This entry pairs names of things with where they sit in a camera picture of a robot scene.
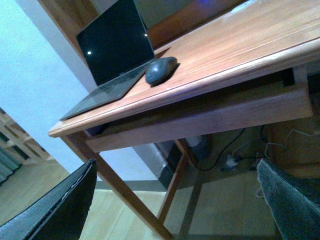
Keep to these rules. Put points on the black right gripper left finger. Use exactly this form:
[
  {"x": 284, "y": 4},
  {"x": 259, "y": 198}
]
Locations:
[{"x": 61, "y": 213}]

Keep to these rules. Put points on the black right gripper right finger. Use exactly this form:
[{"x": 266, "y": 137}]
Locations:
[{"x": 294, "y": 202}]

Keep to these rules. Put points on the dark grey wireless mouse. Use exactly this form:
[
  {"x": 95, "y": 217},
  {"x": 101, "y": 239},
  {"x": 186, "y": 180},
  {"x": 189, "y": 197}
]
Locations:
[{"x": 160, "y": 70}]

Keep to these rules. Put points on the wooden shelf unit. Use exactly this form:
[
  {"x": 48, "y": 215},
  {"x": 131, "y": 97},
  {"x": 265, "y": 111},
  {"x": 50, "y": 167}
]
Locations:
[{"x": 17, "y": 148}]

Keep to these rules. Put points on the white power adapter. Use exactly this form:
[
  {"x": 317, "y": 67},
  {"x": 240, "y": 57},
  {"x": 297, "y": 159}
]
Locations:
[{"x": 231, "y": 161}]

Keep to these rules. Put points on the wooden keyboard tray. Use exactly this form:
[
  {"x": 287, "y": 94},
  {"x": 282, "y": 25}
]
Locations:
[{"x": 214, "y": 112}]

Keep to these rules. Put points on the white pipe with grey base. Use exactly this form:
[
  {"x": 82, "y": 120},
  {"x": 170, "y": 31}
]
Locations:
[{"x": 199, "y": 147}]

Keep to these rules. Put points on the wooden desk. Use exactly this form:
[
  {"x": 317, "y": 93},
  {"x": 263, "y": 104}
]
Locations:
[{"x": 232, "y": 51}]

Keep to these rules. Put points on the grey open laptop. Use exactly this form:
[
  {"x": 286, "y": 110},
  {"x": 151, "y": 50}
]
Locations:
[{"x": 117, "y": 50}]

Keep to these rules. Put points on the white round desk sticker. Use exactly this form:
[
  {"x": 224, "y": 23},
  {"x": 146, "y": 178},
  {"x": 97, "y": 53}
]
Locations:
[{"x": 242, "y": 6}]

